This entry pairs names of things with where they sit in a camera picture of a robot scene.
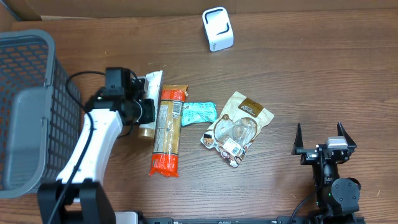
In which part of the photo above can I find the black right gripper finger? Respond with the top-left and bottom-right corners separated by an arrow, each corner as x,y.
337,122 -> 356,147
293,123 -> 303,150

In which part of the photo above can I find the white cream tube gold cap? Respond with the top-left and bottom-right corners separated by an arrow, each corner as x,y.
138,70 -> 163,139

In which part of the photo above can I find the beige brown snack pouch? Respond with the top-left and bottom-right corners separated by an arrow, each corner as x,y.
201,91 -> 274,168

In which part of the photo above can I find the green teal snack packet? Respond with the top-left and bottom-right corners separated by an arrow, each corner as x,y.
182,102 -> 217,126

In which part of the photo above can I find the red orange spaghetti pack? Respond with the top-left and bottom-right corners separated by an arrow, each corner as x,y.
149,85 -> 188,177

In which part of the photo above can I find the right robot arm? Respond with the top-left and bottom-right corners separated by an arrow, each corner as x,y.
289,123 -> 365,224

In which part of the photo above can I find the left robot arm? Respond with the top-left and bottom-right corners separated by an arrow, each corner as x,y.
37,67 -> 155,223

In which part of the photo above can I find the white barcode scanner box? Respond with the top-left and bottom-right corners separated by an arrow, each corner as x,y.
202,6 -> 234,52

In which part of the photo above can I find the grey plastic shopping basket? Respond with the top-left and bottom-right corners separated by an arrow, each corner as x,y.
1,29 -> 80,199

